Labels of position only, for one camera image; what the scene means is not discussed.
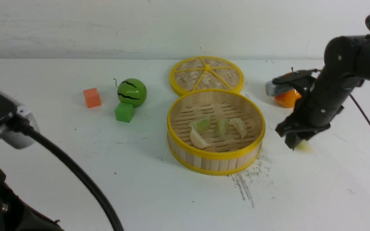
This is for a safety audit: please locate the orange yellow toy pear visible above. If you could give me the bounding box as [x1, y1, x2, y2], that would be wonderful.
[274, 67, 302, 108]

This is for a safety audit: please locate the green toy watermelon ball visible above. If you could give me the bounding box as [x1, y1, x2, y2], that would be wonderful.
[115, 78, 148, 108]

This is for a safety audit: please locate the bamboo steamer lid yellow rim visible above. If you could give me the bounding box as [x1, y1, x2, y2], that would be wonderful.
[169, 56, 245, 96]

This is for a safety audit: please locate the bamboo steamer tray yellow rim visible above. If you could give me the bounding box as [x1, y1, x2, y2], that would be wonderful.
[166, 89, 266, 175]

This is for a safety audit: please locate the green foam cube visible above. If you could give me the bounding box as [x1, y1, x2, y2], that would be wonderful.
[114, 102, 135, 123]

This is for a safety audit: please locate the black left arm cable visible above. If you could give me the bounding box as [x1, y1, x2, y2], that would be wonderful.
[12, 120, 124, 231]

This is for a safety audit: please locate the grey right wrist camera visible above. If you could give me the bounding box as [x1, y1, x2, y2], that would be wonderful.
[265, 69, 320, 97]

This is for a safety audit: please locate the pale green dumpling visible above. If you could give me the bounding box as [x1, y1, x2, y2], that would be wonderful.
[215, 118, 229, 139]

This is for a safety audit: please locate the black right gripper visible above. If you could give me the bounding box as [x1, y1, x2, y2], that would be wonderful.
[276, 72, 361, 150]

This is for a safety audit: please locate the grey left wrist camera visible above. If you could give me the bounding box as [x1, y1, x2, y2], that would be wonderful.
[0, 91, 40, 150]

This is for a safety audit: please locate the orange foam cube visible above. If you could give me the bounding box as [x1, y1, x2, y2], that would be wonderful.
[83, 88, 102, 108]

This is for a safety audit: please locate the white pleated dumpling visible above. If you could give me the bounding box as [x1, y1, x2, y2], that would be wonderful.
[229, 117, 248, 140]

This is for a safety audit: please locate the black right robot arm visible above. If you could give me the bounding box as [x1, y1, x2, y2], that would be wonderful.
[267, 36, 370, 149]

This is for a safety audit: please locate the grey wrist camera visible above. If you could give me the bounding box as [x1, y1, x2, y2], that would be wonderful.
[265, 69, 320, 97]
[0, 91, 40, 150]

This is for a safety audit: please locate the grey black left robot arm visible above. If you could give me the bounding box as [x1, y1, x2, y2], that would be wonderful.
[0, 169, 63, 231]

